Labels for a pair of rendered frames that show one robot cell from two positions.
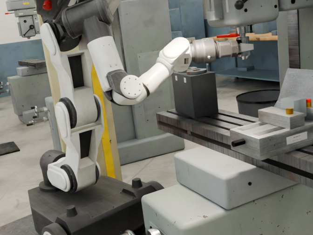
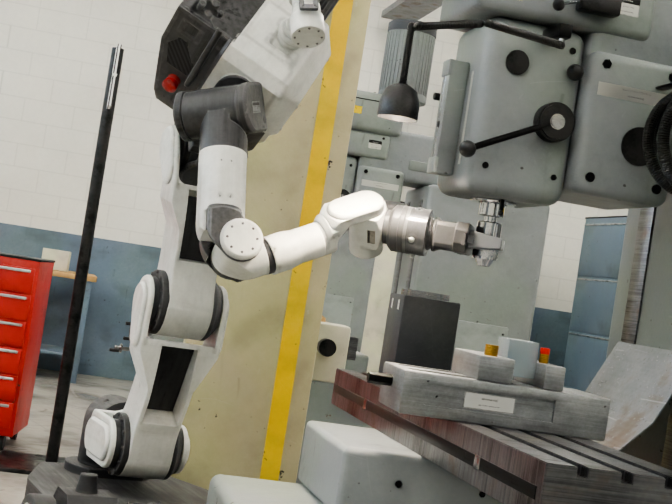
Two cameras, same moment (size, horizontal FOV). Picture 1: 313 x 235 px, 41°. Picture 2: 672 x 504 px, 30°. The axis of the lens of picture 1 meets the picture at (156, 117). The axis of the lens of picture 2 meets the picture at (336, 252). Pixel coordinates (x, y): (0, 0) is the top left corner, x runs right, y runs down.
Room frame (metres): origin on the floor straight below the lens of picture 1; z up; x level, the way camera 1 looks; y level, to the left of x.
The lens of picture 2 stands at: (-0.80, -0.62, 1.11)
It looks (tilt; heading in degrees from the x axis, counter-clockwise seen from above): 2 degrees up; 13
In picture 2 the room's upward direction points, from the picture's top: 9 degrees clockwise
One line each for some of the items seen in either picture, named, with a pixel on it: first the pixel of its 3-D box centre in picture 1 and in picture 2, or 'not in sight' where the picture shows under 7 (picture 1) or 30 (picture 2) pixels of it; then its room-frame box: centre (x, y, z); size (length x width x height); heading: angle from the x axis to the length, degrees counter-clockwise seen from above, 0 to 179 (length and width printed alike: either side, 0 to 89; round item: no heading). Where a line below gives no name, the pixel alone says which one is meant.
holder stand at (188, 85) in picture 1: (193, 90); (418, 337); (1.88, -0.19, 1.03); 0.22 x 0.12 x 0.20; 18
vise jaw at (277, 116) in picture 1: (280, 117); (482, 365); (1.28, -0.39, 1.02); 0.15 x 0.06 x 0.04; 24
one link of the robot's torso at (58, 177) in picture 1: (74, 172); (137, 442); (1.94, 0.44, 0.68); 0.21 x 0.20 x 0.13; 39
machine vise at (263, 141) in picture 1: (287, 126); (494, 388); (1.29, -0.42, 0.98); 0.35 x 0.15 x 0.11; 114
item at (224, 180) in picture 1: (251, 162); (450, 481); (1.51, -0.34, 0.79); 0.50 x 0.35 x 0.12; 116
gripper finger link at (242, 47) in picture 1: (245, 47); (484, 241); (1.48, -0.34, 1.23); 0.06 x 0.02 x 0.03; 91
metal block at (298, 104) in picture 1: (293, 107); (516, 357); (1.31, -0.45, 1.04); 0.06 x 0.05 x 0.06; 24
